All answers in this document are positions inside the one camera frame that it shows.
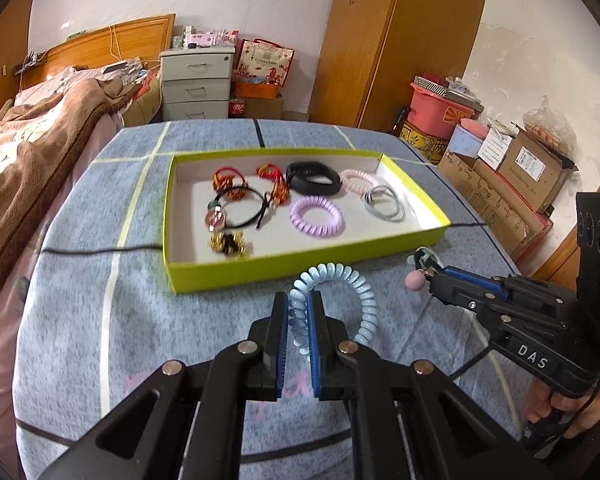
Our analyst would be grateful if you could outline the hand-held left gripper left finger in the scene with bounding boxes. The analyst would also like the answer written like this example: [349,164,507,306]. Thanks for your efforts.
[37,291,290,480]

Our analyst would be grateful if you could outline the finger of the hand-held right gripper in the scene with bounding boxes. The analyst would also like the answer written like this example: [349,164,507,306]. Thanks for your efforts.
[427,277,512,323]
[436,265,526,301]

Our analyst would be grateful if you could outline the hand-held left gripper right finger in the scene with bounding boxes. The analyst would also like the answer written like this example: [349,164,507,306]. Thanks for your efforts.
[306,290,536,480]

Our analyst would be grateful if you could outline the pink ball hair tie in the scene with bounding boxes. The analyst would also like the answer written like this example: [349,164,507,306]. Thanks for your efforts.
[407,246,441,293]

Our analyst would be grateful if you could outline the light blue spiral hair tie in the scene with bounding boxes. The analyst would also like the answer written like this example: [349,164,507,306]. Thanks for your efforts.
[287,262,380,361]

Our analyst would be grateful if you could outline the lime green cardboard box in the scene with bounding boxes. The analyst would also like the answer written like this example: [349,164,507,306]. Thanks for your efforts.
[162,149,452,295]

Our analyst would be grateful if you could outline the gold bow hair tie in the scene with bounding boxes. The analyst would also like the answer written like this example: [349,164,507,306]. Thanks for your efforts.
[209,230,249,257]

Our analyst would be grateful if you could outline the grey thin hair ties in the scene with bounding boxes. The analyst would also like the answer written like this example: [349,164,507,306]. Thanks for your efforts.
[362,185,407,222]

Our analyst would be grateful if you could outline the purple spiral hair tie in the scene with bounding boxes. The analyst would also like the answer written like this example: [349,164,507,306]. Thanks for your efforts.
[289,195,344,235]

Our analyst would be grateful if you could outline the black loop red gold hair tie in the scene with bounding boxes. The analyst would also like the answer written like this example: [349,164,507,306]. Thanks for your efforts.
[215,185,272,230]

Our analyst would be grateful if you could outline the black wristband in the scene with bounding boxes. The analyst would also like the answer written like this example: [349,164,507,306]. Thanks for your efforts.
[285,161,342,196]

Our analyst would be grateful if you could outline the orange gold knot hair tie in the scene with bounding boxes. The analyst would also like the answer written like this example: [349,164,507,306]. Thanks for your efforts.
[211,166,251,189]

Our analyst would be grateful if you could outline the person's right hand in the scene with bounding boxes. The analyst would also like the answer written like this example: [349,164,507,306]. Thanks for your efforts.
[527,385,600,441]

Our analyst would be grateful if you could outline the long cardboard box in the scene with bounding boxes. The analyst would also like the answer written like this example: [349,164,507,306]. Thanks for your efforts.
[437,152,553,261]

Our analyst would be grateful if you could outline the labelled cardboard box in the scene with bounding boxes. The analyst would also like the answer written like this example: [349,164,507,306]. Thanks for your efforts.
[497,127,578,213]

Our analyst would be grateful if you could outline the white printed box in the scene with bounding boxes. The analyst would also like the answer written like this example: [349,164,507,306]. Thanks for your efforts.
[477,127,519,171]

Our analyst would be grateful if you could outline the light blue round box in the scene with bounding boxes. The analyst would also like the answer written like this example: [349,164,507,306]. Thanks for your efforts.
[447,120,491,161]

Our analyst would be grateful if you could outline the yellow patterned box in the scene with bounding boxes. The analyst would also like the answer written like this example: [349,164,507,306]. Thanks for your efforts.
[399,120,451,166]

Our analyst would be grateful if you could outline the pink plastic bin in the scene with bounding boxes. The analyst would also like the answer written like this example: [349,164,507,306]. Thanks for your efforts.
[409,82,483,141]

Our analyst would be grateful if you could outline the clear plastic bag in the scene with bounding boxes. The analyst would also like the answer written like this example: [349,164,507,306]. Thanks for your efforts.
[522,95,578,153]

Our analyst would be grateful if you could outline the blue grey checked tablecloth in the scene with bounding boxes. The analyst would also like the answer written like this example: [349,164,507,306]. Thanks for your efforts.
[12,119,536,480]

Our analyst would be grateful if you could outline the stack of striped boxes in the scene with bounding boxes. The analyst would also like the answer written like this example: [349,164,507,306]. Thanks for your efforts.
[412,74,486,112]

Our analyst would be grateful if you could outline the small cardboard box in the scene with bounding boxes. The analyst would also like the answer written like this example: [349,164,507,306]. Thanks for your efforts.
[244,95,285,120]

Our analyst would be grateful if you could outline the wooden wardrobe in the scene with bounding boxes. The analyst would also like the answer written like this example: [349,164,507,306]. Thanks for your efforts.
[310,0,493,133]

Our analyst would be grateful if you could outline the orange box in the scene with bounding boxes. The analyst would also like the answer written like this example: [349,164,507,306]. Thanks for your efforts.
[236,81,284,100]

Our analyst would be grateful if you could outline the grey drawer nightstand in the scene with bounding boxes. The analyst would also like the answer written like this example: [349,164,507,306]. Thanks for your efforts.
[160,46,236,122]

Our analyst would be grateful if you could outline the bed with brown blanket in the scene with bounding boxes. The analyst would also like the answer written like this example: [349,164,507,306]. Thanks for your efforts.
[0,67,131,461]

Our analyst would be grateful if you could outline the red patterned gift bag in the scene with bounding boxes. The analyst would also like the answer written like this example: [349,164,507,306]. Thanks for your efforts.
[232,38,296,88]

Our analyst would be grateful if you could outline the brown blanket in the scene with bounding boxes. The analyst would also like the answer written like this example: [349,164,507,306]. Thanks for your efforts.
[0,77,141,306]

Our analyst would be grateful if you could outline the pink case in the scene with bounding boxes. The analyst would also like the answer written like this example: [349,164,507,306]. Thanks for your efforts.
[182,29,240,51]

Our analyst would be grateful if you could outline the wooden bed headboard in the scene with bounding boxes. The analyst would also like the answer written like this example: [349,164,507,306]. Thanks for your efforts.
[12,14,177,106]

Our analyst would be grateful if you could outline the pink spiral hair tie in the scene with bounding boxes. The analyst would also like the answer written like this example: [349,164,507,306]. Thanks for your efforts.
[340,168,381,195]

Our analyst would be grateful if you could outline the red gold knot hair tie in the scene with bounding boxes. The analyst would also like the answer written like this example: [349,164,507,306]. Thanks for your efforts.
[256,162,289,206]

